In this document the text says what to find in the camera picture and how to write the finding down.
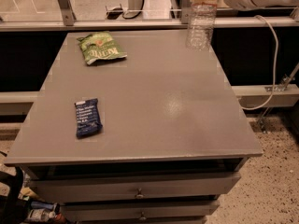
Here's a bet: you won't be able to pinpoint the clear plastic water bottle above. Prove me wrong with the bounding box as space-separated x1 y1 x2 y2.
186 2 217 50

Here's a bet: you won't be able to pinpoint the green snack bag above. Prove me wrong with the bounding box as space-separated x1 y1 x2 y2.
78 32 127 65

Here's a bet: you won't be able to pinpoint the grey drawer cabinet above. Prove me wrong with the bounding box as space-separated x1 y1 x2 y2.
6 30 262 224

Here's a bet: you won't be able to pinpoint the dark blue snack bar wrapper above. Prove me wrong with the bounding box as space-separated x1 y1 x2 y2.
75 98 103 138

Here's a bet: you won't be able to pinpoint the upper grey drawer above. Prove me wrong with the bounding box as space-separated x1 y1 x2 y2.
29 172 241 203

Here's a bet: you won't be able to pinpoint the grey drawer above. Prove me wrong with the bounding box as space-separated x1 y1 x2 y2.
29 172 241 203
62 200 220 221

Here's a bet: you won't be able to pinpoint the lower grey drawer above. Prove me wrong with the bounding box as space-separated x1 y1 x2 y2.
62 200 220 221

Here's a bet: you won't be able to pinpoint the clutter items on floor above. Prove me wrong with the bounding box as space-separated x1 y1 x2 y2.
21 188 67 224

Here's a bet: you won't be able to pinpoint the black bag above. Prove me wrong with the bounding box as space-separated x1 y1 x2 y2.
0 167 28 224

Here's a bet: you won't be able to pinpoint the white cable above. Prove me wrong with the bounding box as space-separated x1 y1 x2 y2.
241 14 279 112

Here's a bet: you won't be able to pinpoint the white stand with black cable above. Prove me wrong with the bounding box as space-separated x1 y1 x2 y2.
106 0 145 20

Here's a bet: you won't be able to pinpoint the metal railing frame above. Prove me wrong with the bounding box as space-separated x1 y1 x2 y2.
0 0 298 32

